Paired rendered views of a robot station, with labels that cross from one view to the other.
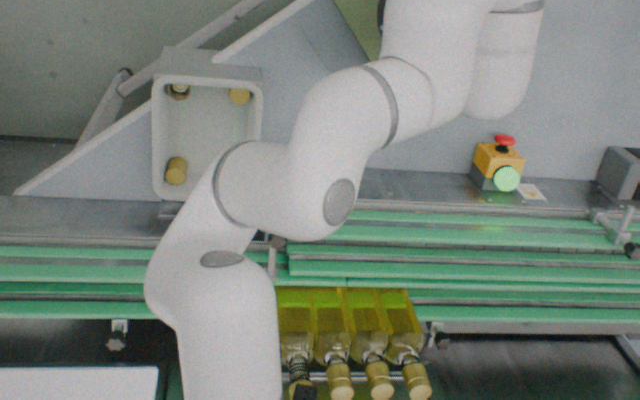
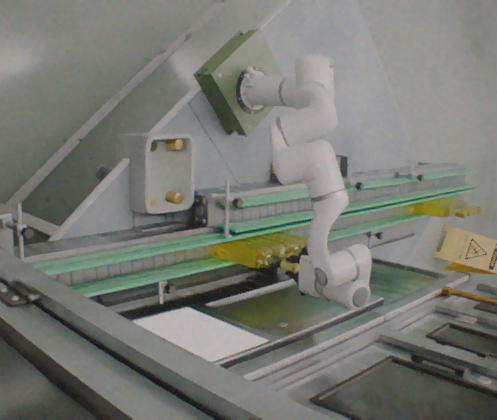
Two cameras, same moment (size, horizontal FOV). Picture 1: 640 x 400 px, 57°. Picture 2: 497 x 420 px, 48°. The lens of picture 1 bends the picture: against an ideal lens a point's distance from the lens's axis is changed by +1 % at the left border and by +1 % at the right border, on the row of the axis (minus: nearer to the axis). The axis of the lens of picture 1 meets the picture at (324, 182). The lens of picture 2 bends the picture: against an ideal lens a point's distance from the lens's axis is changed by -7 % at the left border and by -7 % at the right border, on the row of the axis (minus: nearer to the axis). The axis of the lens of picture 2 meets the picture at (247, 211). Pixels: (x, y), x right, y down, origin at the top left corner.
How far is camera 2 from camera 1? 1.17 m
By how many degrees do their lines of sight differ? 36
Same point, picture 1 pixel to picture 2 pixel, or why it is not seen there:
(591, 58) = not seen: hidden behind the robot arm
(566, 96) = not seen: hidden behind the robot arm
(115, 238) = (137, 240)
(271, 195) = (318, 116)
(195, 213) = (279, 141)
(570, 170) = not seen: hidden behind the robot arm
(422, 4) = (318, 61)
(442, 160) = (258, 175)
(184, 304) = (314, 152)
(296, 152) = (323, 100)
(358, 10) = (229, 91)
